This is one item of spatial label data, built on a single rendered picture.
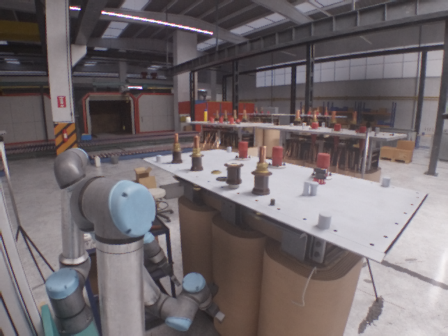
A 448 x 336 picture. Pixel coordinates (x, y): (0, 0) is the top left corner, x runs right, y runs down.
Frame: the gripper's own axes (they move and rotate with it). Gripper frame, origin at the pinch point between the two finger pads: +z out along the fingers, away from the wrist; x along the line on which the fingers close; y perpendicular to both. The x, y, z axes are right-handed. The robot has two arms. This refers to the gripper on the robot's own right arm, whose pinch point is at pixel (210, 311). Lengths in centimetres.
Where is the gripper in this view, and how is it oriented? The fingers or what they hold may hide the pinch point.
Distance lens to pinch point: 129.6
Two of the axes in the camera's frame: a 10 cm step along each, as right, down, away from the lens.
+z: 1.7, 8.0, 5.8
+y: -6.0, 5.5, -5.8
